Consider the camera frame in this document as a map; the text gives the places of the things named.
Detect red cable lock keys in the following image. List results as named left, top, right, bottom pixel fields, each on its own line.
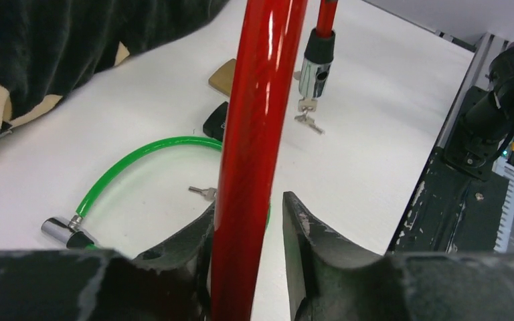
left=294, top=98, right=325, bottom=135

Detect brass padlock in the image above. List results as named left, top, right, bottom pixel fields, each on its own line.
left=208, top=58, right=236, bottom=98

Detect green cable lock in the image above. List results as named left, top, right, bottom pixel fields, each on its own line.
left=40, top=135, right=272, bottom=251

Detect black floral pillow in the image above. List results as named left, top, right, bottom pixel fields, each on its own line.
left=0, top=1, right=226, bottom=137

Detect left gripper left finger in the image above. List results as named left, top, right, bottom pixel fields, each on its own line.
left=0, top=205, right=215, bottom=320

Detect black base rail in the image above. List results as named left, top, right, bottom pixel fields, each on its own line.
left=386, top=84, right=514, bottom=255

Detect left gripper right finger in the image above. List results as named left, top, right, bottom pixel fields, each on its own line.
left=282, top=191, right=514, bottom=320

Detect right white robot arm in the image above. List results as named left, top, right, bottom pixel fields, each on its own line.
left=443, top=43, right=514, bottom=181

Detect small black padlock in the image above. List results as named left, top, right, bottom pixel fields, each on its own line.
left=202, top=102, right=229, bottom=142

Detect red cable lock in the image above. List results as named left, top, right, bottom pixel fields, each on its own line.
left=209, top=0, right=339, bottom=321

